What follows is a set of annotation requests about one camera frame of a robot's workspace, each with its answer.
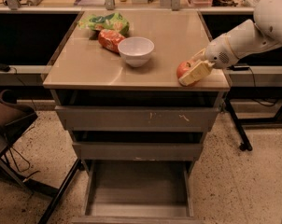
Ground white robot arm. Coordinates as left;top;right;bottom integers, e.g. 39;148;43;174
190;0;282;224

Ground top grey drawer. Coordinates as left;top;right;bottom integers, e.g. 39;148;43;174
55;105;218;132

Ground black table leg stand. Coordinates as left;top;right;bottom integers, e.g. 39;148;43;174
225;98;253;151

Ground red apple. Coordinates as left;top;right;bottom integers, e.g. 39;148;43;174
176;62;196;86

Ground grey drawer cabinet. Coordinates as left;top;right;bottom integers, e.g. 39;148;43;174
44;10;229;224

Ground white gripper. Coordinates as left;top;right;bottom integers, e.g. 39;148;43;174
186;34;239;82

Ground grey drawer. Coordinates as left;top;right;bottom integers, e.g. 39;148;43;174
72;161;204;224
73;142;203;161
55;105;218;132

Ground black power adapter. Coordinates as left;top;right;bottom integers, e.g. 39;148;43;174
230;64;250;71
0;63;10;72

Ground black power adapter right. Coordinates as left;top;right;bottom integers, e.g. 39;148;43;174
230;64;250;71

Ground black power adapter left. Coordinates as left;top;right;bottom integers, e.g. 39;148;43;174
0;63;10;72

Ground black diagonal floor bar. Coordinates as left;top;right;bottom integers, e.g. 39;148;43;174
38;159;81;224

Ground bottom grey drawer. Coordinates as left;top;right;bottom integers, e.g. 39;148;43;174
72;161;204;224

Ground orange snack bag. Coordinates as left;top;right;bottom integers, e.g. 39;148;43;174
98;29;125;53

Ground green chip bag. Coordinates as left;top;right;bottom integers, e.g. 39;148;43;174
78;12;130;35

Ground white bowl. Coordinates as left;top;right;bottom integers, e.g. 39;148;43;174
118;36;154;67

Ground middle grey drawer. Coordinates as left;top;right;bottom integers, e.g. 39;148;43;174
73;142;203;161

